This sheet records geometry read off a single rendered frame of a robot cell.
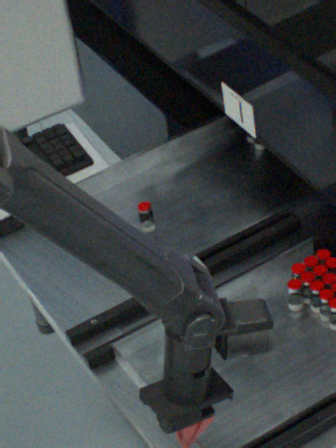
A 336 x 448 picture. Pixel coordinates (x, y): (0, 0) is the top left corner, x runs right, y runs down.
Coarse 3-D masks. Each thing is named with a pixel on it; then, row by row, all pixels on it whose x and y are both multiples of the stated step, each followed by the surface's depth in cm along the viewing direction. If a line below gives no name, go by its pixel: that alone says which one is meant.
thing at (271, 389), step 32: (288, 256) 178; (224, 288) 174; (256, 288) 177; (160, 320) 170; (288, 320) 171; (320, 320) 171; (128, 352) 170; (160, 352) 170; (288, 352) 167; (320, 352) 166; (256, 384) 163; (288, 384) 163; (320, 384) 162; (224, 416) 160; (256, 416) 159; (288, 416) 154
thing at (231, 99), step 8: (224, 88) 188; (224, 96) 189; (232, 96) 187; (232, 104) 188; (248, 104) 183; (232, 112) 189; (248, 112) 184; (240, 120) 188; (248, 120) 185; (248, 128) 187
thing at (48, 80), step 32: (0, 0) 210; (32, 0) 213; (64, 0) 216; (0, 32) 214; (32, 32) 217; (64, 32) 220; (0, 64) 217; (32, 64) 220; (64, 64) 224; (0, 96) 221; (32, 96) 224; (64, 96) 228
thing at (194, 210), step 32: (224, 128) 205; (128, 160) 198; (160, 160) 202; (192, 160) 201; (224, 160) 200; (256, 160) 199; (96, 192) 198; (128, 192) 197; (160, 192) 196; (192, 192) 195; (224, 192) 194; (256, 192) 193; (288, 192) 192; (160, 224) 190; (192, 224) 189; (224, 224) 189; (256, 224) 183; (192, 256) 179
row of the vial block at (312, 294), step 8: (296, 264) 173; (296, 272) 172; (304, 272) 172; (312, 272) 172; (304, 280) 170; (312, 280) 170; (304, 288) 171; (312, 288) 169; (320, 288) 169; (304, 296) 172; (312, 296) 170; (320, 296) 168; (328, 296) 167; (312, 304) 171; (320, 304) 169; (328, 304) 167; (320, 312) 170; (328, 312) 168; (328, 320) 170
